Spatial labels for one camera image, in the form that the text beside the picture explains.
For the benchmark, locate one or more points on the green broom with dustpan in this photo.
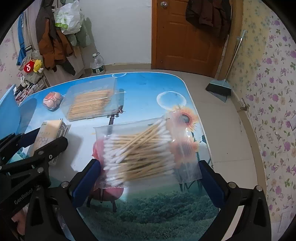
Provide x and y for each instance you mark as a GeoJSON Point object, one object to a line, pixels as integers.
{"type": "Point", "coordinates": [221, 88]}

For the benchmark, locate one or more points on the cluttered side shelf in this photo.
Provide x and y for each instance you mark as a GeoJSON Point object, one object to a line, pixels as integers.
{"type": "Point", "coordinates": [21, 93]}

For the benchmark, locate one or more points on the light blue plastic basin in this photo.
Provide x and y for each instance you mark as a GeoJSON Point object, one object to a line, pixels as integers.
{"type": "Point", "coordinates": [9, 113]}

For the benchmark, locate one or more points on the brown wooden door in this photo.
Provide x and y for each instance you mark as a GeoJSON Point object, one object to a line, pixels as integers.
{"type": "Point", "coordinates": [178, 45]}

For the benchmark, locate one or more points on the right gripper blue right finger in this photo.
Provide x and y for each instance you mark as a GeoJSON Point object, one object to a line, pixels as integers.
{"type": "Point", "coordinates": [254, 222]}

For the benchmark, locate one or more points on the cotton swab bag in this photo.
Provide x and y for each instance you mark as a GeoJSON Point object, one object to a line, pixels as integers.
{"type": "Point", "coordinates": [148, 149]}

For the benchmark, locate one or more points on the person's left hand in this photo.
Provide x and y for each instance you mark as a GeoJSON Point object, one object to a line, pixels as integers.
{"type": "Point", "coordinates": [20, 219]}

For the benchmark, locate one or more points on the pale green hanging garment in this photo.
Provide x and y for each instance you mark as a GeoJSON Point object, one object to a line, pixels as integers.
{"type": "Point", "coordinates": [81, 38]}

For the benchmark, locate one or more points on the white green plastic bag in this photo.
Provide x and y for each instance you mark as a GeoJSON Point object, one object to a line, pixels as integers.
{"type": "Point", "coordinates": [69, 18]}

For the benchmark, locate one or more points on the large water bottle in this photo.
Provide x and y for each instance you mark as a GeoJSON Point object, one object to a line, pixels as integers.
{"type": "Point", "coordinates": [97, 65]}

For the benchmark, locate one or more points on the brown orange hanging jacket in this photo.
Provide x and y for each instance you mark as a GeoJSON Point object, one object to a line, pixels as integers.
{"type": "Point", "coordinates": [53, 45]}

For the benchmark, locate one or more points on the yellow plush charm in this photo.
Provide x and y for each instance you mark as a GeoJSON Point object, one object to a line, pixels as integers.
{"type": "Point", "coordinates": [38, 66]}

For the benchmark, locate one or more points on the grey bag with blue strap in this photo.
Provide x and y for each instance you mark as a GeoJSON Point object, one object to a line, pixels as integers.
{"type": "Point", "coordinates": [27, 51]}

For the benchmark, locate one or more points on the yellow white face box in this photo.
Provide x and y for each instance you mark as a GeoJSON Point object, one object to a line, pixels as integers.
{"type": "Point", "coordinates": [48, 132]}

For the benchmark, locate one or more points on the dark brown jacket on door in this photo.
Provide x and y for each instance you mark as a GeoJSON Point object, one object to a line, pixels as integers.
{"type": "Point", "coordinates": [212, 16]}

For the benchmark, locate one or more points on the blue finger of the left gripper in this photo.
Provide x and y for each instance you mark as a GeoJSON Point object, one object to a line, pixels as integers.
{"type": "Point", "coordinates": [13, 142]}
{"type": "Point", "coordinates": [40, 157]}

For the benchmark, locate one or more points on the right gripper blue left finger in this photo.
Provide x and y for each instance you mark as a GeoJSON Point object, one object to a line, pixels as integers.
{"type": "Point", "coordinates": [42, 222]}

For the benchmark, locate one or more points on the clear toothpick box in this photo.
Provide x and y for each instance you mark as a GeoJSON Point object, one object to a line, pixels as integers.
{"type": "Point", "coordinates": [91, 99]}

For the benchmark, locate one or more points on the folding table with scenic print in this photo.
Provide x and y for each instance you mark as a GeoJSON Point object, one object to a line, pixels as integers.
{"type": "Point", "coordinates": [147, 210]}

